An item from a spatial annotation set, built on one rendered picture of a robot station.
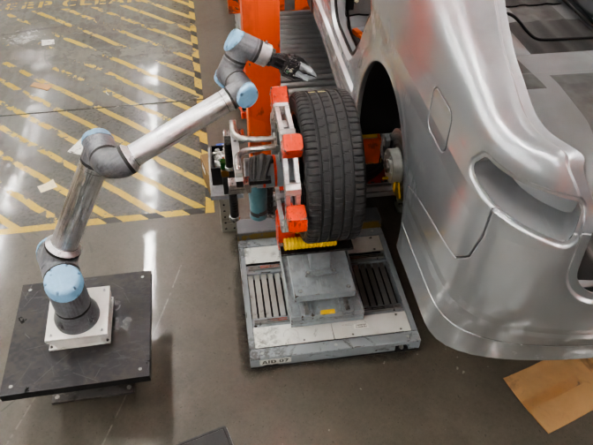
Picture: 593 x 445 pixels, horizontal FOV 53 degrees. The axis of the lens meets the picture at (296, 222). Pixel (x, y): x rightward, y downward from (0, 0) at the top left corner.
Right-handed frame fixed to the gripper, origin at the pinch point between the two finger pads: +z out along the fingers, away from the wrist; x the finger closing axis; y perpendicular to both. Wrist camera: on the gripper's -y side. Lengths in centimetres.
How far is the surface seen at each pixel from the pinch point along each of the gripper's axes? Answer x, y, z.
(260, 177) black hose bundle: -39.8, 22.3, -7.2
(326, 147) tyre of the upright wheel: -17.6, 24.9, 10.2
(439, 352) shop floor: -91, 30, 113
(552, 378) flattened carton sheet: -71, 52, 157
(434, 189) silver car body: -1, 73, 29
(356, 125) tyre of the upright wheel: -6.6, 19.3, 18.7
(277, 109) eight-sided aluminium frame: -19.1, -1.1, -6.4
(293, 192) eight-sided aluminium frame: -38.5, 27.9, 5.7
